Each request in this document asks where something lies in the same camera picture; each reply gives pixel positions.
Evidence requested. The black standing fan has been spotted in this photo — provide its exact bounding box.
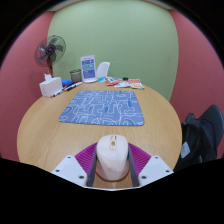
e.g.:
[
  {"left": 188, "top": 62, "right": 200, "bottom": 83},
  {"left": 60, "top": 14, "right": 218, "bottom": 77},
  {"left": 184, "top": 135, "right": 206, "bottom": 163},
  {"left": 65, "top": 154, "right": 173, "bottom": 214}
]
[{"left": 34, "top": 34, "right": 67, "bottom": 78}]

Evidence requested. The black bag with white tag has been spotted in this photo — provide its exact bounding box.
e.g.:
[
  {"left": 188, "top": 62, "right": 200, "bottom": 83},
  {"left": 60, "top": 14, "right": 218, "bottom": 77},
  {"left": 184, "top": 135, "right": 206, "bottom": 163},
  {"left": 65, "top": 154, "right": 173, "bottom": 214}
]
[{"left": 173, "top": 113, "right": 218, "bottom": 173}]

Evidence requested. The blue patterned mouse pad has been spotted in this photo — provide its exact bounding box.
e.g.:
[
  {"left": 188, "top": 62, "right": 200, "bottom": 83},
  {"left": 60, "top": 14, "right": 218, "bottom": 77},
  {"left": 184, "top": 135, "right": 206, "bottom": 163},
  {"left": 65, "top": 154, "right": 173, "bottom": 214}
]
[{"left": 58, "top": 90, "right": 146, "bottom": 127}]

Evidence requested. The white tissue box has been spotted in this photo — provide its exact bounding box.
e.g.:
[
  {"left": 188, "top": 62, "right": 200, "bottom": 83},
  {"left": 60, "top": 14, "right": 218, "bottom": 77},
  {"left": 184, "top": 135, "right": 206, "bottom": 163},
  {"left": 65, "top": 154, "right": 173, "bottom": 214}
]
[{"left": 38, "top": 73, "right": 63, "bottom": 98}]

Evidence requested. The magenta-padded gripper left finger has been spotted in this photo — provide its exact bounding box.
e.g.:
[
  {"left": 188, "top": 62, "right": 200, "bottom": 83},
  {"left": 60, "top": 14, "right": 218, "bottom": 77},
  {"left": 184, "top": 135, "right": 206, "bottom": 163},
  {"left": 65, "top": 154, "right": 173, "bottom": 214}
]
[{"left": 50, "top": 142, "right": 99, "bottom": 188}]

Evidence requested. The blue whiteboard eraser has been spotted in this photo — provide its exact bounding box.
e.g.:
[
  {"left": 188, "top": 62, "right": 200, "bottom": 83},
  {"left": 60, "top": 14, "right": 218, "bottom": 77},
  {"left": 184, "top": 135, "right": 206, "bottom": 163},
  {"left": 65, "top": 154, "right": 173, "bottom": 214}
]
[{"left": 61, "top": 79, "right": 74, "bottom": 88}]

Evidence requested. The white and orange snack packet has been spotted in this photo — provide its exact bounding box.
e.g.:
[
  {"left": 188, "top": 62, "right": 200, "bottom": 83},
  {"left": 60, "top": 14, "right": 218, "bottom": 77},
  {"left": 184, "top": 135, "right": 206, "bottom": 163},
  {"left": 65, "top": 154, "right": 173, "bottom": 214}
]
[{"left": 125, "top": 78, "right": 145, "bottom": 90}]

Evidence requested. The pale pink computer mouse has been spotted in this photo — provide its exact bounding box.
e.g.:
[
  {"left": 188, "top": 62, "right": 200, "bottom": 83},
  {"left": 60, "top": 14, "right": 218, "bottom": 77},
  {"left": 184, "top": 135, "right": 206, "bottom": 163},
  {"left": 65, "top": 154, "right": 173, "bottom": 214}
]
[{"left": 95, "top": 134, "right": 130, "bottom": 183}]

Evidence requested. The red whiteboard marker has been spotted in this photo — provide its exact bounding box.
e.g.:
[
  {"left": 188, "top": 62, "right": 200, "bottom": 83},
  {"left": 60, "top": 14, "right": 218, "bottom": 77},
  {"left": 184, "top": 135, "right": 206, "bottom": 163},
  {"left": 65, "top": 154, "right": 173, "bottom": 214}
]
[{"left": 49, "top": 88, "right": 66, "bottom": 99}]

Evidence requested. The black whiteboard marker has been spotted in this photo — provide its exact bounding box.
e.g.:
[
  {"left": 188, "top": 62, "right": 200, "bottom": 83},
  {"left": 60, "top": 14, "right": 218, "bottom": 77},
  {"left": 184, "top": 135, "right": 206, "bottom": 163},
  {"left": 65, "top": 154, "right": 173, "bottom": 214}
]
[{"left": 63, "top": 81, "right": 83, "bottom": 92}]

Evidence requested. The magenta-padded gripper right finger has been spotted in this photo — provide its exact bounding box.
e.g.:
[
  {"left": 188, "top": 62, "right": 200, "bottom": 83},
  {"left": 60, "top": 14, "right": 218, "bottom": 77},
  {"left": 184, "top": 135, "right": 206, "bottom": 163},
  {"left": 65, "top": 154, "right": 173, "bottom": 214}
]
[{"left": 127, "top": 143, "right": 175, "bottom": 188}]

